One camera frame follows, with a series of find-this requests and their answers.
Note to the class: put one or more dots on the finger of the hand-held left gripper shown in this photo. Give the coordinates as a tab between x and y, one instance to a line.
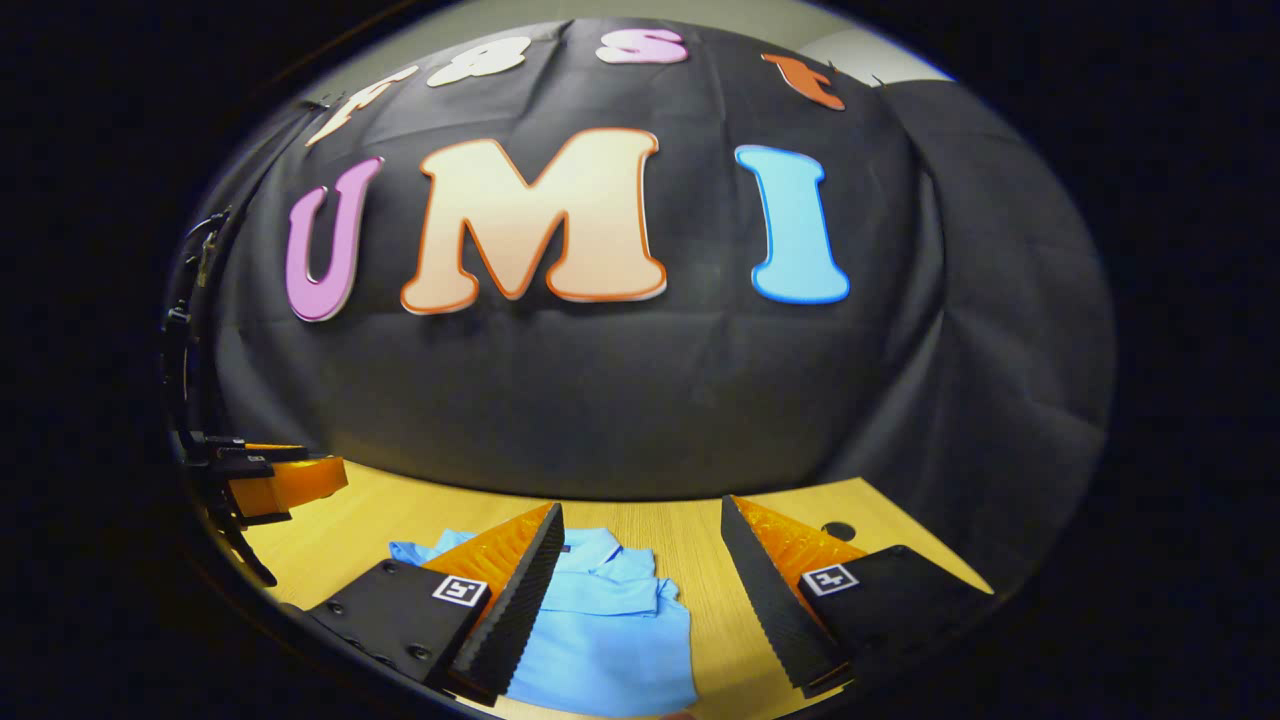
290	485
240	452

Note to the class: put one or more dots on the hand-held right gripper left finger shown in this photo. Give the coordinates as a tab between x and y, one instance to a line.
525	585

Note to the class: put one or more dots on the black backdrop cloth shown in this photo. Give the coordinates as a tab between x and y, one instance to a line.
620	400

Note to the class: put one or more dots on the light blue polo T-shirt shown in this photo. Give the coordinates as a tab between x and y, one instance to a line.
610	650

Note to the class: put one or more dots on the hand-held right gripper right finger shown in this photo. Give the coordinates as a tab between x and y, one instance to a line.
760	580

